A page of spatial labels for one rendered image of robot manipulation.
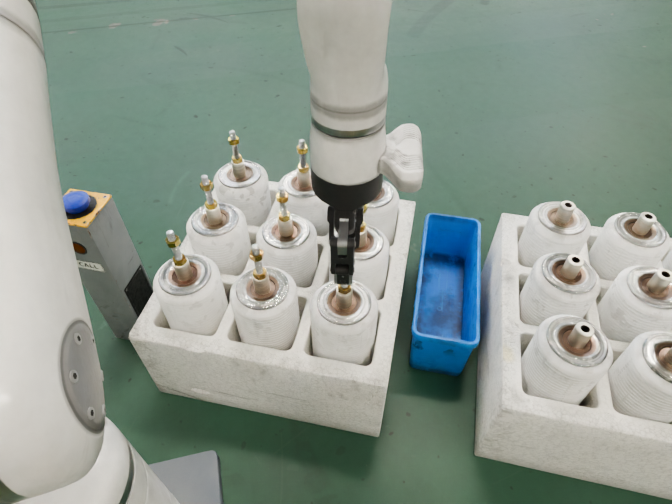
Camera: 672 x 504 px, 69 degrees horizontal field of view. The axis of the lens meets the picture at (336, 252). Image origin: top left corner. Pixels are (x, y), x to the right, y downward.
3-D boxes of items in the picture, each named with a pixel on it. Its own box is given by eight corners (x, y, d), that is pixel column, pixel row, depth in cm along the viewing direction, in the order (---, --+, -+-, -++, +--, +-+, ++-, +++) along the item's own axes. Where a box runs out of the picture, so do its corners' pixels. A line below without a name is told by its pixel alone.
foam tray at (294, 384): (378, 438, 80) (387, 387, 67) (159, 392, 85) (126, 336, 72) (405, 262, 105) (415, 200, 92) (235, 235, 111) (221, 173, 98)
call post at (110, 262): (149, 345, 92) (86, 228, 69) (115, 338, 93) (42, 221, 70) (166, 314, 96) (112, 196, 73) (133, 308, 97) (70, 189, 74)
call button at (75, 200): (83, 220, 70) (78, 209, 68) (58, 216, 71) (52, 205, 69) (98, 202, 73) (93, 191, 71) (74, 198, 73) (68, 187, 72)
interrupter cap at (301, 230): (282, 258, 73) (282, 255, 73) (252, 232, 77) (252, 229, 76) (320, 233, 77) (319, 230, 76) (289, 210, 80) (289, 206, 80)
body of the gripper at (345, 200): (314, 130, 52) (317, 196, 59) (305, 181, 46) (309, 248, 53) (385, 133, 52) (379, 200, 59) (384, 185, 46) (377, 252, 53)
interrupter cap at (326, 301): (363, 278, 71) (363, 275, 70) (377, 321, 66) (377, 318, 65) (312, 287, 70) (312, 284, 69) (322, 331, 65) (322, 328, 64)
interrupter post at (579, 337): (586, 352, 62) (596, 338, 60) (566, 348, 63) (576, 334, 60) (584, 336, 64) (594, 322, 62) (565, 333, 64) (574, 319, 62)
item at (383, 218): (337, 276, 94) (338, 207, 80) (347, 241, 100) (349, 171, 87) (387, 285, 92) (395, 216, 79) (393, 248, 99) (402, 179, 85)
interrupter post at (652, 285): (664, 297, 68) (677, 282, 66) (646, 294, 69) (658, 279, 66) (661, 284, 70) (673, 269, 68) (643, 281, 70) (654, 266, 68)
